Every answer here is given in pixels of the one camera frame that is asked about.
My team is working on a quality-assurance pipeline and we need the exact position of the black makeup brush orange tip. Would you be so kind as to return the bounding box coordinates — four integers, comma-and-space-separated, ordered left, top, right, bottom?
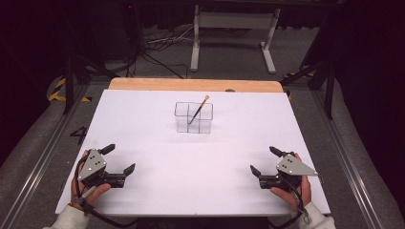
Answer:
187, 94, 211, 125

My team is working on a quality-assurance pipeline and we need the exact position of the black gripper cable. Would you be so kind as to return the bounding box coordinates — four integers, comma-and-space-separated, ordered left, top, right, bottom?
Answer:
270, 177, 311, 229
74, 156, 139, 229

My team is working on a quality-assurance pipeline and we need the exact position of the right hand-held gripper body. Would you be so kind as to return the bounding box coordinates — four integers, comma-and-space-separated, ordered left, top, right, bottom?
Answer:
259, 154, 319, 193

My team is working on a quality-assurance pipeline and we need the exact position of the black tripod stand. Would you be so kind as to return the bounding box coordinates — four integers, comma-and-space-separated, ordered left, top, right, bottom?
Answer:
280, 59, 336, 121
61, 47, 121, 115

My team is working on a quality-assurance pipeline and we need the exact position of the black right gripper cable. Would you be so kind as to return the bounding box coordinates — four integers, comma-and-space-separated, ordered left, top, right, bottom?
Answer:
270, 177, 311, 229

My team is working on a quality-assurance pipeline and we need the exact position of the person's right hand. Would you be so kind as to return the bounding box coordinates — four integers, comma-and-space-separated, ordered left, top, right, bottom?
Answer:
269, 153, 312, 212

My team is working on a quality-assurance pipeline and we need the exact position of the bundle of floor cables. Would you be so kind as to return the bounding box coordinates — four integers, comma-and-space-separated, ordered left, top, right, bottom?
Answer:
139, 26, 196, 79

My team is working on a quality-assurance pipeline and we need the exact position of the white metal stand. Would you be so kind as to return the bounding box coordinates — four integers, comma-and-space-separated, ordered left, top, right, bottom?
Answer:
189, 4, 282, 74

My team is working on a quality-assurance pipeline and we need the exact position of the white board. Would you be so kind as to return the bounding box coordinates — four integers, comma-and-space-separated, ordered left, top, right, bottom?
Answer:
54, 89, 331, 218

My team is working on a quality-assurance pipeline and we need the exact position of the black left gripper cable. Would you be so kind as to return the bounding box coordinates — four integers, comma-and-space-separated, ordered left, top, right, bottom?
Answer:
74, 156, 139, 229

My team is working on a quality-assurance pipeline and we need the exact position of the clear acrylic organizer box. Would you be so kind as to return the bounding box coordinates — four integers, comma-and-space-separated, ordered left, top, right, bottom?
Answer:
173, 101, 215, 135

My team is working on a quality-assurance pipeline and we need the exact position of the person's left hand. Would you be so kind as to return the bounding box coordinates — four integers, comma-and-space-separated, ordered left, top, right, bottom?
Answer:
70, 150, 112, 210

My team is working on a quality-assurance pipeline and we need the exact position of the metal floor rail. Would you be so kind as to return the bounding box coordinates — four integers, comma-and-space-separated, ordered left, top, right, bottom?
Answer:
309, 90, 385, 229
0, 83, 91, 229

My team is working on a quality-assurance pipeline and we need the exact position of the black equipment with red light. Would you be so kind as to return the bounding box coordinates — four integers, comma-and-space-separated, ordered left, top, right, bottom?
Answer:
103, 0, 143, 62

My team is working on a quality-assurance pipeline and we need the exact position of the yellow black floor tape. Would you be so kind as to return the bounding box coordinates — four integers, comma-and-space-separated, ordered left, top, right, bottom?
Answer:
47, 77, 93, 103

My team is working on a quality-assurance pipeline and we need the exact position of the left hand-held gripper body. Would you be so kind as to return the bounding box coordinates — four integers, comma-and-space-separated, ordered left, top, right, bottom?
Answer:
76, 149, 126, 189

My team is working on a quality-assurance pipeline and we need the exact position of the wooden table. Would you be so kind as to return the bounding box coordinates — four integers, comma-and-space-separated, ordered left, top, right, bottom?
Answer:
108, 77, 285, 94

